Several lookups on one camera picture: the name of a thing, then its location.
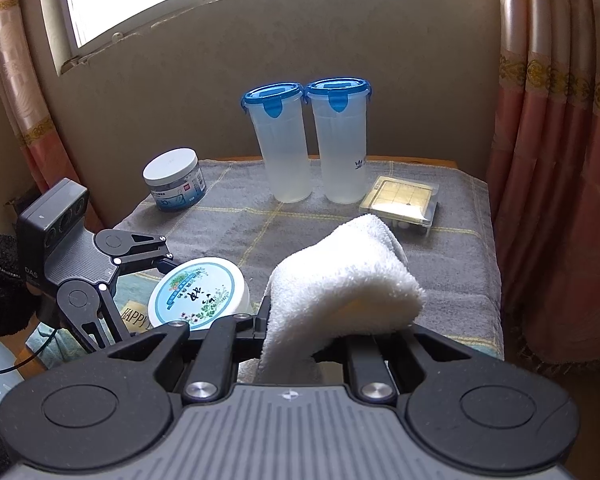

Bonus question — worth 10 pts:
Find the clear box with yellow board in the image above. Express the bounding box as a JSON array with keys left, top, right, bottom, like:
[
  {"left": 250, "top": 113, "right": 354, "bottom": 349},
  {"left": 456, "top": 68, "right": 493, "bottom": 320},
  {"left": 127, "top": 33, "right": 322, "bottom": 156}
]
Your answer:
[{"left": 358, "top": 175, "right": 441, "bottom": 237}]

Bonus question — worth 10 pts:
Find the white lidded wipes tub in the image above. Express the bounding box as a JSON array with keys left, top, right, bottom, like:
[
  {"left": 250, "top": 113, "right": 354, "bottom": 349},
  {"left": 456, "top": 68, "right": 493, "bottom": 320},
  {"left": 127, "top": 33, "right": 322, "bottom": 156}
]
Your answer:
[{"left": 142, "top": 148, "right": 207, "bottom": 212}]

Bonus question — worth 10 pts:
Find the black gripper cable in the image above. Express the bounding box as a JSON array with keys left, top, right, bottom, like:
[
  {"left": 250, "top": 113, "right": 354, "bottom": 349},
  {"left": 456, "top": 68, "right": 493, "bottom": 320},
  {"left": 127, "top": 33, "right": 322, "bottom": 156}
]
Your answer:
[{"left": 0, "top": 327, "right": 61, "bottom": 376}]

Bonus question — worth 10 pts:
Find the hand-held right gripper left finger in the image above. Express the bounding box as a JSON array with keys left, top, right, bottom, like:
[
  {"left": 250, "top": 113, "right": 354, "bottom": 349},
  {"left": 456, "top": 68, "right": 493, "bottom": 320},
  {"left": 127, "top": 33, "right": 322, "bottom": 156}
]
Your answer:
[{"left": 107, "top": 294, "right": 275, "bottom": 405}]

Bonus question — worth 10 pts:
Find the white fluffy towel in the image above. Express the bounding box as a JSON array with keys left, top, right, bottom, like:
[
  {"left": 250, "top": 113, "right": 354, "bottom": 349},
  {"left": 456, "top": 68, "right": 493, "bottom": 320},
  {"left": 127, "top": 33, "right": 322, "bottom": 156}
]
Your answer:
[{"left": 257, "top": 213, "right": 427, "bottom": 386}]

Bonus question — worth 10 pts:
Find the white round jar green label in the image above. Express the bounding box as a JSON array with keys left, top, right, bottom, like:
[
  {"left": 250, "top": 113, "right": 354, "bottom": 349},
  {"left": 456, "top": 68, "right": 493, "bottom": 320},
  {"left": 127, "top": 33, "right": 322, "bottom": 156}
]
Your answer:
[{"left": 147, "top": 257, "right": 255, "bottom": 331}]

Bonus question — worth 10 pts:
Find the tall clear container blue lid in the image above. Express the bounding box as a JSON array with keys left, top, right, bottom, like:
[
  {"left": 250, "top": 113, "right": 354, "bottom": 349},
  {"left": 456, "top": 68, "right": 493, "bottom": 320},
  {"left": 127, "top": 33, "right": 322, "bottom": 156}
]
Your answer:
[{"left": 240, "top": 82, "right": 313, "bottom": 204}]

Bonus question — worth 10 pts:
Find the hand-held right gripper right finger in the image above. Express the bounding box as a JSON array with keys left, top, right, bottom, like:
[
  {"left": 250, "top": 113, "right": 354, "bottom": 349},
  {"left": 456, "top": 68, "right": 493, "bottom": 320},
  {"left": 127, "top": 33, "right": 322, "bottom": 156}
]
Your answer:
[{"left": 330, "top": 322, "right": 473, "bottom": 405}]

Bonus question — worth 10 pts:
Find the person's left forearm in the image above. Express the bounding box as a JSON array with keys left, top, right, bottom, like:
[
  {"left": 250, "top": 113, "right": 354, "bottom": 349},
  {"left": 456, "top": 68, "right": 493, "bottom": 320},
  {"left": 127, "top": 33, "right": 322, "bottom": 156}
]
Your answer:
[{"left": 0, "top": 234, "right": 36, "bottom": 353}]

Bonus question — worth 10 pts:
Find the grey and teal checked tablecloth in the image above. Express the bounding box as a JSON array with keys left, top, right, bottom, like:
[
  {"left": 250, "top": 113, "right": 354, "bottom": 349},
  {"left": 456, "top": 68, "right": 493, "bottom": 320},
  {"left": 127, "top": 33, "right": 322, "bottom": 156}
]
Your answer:
[{"left": 112, "top": 159, "right": 505, "bottom": 361}]

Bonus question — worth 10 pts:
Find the light blue printed pillow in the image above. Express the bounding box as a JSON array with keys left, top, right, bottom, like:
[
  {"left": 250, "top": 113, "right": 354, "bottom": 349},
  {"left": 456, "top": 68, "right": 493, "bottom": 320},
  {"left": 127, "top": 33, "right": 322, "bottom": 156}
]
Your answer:
[{"left": 0, "top": 320, "right": 86, "bottom": 433}]

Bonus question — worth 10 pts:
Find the tall clear container crown mark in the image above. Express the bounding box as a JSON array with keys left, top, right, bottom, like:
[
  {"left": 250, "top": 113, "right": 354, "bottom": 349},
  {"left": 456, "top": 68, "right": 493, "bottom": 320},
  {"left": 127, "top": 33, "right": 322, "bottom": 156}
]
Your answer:
[{"left": 305, "top": 77, "right": 372, "bottom": 205}]

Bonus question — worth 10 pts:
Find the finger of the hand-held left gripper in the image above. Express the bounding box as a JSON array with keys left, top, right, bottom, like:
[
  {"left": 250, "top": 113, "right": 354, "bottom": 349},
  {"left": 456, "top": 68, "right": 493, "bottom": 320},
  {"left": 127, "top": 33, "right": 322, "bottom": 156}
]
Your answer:
[
  {"left": 115, "top": 232, "right": 181, "bottom": 281},
  {"left": 72, "top": 282, "right": 133, "bottom": 353}
]

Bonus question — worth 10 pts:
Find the window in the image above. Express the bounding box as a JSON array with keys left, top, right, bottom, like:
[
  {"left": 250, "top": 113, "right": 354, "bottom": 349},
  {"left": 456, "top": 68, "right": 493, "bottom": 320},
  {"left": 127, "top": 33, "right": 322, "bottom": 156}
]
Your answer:
[{"left": 35, "top": 0, "right": 481, "bottom": 77}]

